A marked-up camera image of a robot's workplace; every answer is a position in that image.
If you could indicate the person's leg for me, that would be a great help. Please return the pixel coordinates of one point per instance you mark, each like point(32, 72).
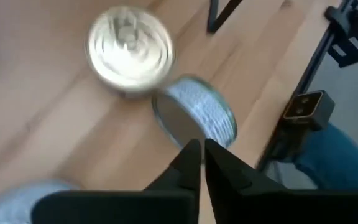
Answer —
point(337, 161)

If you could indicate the red label seafood can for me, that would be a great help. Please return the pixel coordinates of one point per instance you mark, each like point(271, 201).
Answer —
point(11, 205)

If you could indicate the wooden shelf with black frame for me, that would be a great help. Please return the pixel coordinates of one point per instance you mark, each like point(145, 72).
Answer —
point(212, 18)

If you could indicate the black frame bracket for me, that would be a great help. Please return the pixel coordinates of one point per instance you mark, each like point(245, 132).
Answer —
point(306, 109)

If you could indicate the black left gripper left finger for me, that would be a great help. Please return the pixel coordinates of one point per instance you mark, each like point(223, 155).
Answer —
point(188, 174)

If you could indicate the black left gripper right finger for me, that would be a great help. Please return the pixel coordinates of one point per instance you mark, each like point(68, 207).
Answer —
point(228, 186)

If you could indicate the gold can blue red label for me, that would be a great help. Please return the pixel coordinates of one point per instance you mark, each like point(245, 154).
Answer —
point(129, 49)

